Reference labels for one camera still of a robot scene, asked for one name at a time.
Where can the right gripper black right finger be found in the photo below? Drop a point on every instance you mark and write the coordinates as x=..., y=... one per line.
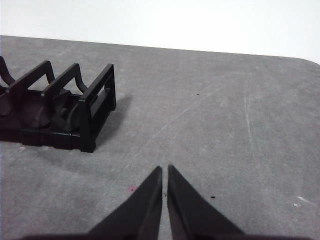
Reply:
x=187, y=212

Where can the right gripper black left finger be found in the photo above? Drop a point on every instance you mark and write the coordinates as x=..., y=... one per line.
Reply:
x=142, y=210

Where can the black plate rack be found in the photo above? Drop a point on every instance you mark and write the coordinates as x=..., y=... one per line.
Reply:
x=85, y=120

